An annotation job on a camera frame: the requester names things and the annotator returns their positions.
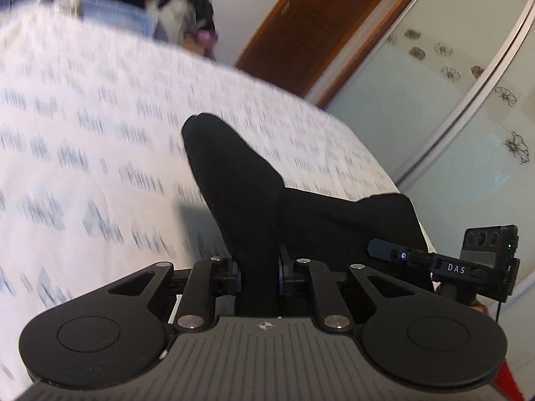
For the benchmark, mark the pile of clothes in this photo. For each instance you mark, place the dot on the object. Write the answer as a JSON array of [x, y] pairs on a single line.
[[175, 8]]

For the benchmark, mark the sliding wardrobe door with flowers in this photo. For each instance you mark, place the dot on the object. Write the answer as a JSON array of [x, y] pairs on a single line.
[[439, 104]]

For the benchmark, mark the red cloth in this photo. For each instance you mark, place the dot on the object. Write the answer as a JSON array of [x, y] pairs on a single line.
[[513, 382]]

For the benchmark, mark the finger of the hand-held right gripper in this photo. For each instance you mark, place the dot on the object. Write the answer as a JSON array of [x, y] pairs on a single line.
[[397, 254]]

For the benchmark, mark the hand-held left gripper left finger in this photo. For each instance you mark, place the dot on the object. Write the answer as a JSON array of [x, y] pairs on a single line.
[[237, 280]]

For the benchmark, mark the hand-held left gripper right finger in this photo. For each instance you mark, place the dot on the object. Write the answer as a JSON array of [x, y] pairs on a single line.
[[282, 280]]

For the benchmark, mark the black pants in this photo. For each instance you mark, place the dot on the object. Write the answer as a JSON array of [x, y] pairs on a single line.
[[259, 200]]

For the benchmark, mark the bed with white printed sheet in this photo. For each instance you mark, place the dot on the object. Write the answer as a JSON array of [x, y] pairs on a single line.
[[83, 133]]

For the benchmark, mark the blue laundry basket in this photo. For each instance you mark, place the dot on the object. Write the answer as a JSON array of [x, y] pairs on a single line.
[[117, 16]]

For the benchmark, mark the brown wooden door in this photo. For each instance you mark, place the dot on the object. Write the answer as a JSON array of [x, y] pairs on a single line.
[[317, 21]]

